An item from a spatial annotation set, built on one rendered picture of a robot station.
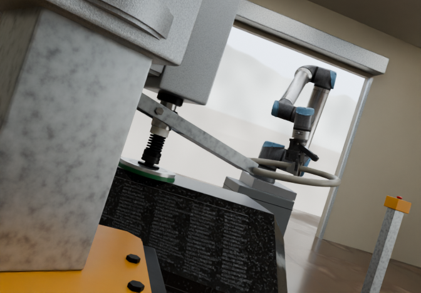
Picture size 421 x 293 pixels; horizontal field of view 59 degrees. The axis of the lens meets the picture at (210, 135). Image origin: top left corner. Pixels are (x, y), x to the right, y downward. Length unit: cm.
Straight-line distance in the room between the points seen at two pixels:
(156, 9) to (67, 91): 18
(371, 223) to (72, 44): 750
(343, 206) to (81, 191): 700
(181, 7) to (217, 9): 75
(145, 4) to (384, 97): 731
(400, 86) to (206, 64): 681
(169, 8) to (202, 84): 74
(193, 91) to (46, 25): 83
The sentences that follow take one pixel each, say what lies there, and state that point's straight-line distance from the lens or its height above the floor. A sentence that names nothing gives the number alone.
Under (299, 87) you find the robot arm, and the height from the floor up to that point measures 153.
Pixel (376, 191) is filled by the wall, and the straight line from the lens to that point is 779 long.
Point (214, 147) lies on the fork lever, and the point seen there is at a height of 103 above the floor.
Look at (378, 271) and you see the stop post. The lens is 300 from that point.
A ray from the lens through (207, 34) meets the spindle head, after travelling 135.
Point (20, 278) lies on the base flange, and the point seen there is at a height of 78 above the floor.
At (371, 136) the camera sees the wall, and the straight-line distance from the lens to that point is 760.
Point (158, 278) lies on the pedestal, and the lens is 85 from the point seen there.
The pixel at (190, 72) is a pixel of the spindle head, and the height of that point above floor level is 126.
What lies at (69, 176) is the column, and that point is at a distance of 61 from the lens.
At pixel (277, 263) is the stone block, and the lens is 135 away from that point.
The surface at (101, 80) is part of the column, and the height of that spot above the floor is 109.
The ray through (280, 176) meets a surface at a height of 100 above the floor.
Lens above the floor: 105
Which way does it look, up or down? 1 degrees up
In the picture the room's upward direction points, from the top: 18 degrees clockwise
